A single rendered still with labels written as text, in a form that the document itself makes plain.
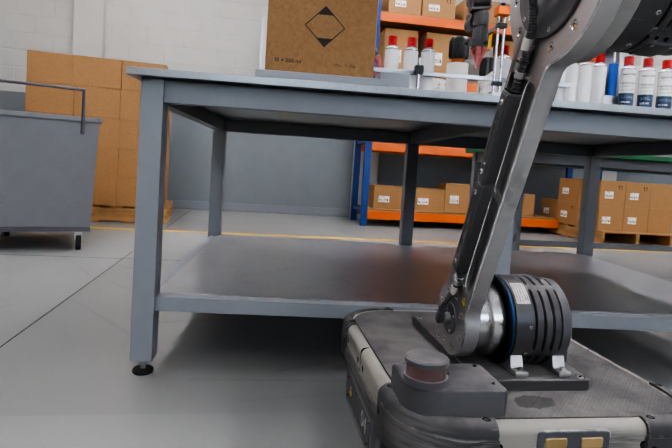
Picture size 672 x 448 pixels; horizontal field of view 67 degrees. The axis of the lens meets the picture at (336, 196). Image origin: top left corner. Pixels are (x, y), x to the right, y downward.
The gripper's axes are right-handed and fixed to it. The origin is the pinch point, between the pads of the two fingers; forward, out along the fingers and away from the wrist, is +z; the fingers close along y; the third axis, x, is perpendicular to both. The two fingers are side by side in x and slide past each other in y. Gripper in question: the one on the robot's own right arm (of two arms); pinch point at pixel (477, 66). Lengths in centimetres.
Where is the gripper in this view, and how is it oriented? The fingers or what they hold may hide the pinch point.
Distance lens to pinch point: 204.4
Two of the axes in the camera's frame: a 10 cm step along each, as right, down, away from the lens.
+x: 0.8, 0.6, -9.9
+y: -9.9, -0.6, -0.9
